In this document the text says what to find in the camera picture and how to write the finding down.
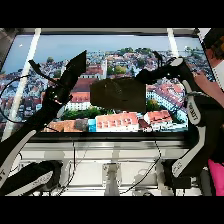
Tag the black garment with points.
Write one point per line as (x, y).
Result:
(117, 95)

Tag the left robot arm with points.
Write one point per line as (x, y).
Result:
(50, 104)

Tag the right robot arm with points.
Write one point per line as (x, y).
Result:
(193, 111)

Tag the person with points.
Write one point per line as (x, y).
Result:
(213, 87)

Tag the pink garment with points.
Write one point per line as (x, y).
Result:
(217, 178)

